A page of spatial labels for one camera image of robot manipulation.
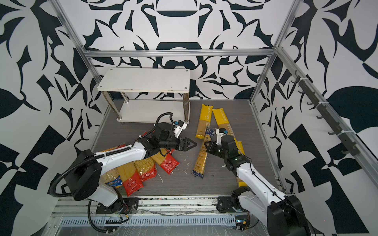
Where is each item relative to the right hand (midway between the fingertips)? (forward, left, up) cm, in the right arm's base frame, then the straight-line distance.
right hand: (206, 143), depth 82 cm
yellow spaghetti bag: (+23, -1, -11) cm, 26 cm away
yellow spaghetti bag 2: (+23, -14, -11) cm, 29 cm away
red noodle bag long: (-17, +39, -7) cm, 43 cm away
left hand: (-2, +6, +6) cm, 8 cm away
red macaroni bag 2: (+3, +50, -6) cm, 51 cm away
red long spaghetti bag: (-6, +22, -8) cm, 25 cm away
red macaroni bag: (-11, +33, -9) cm, 36 cm away
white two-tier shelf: (+50, +43, -9) cm, 67 cm away
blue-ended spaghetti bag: (-12, +4, -6) cm, 14 cm away
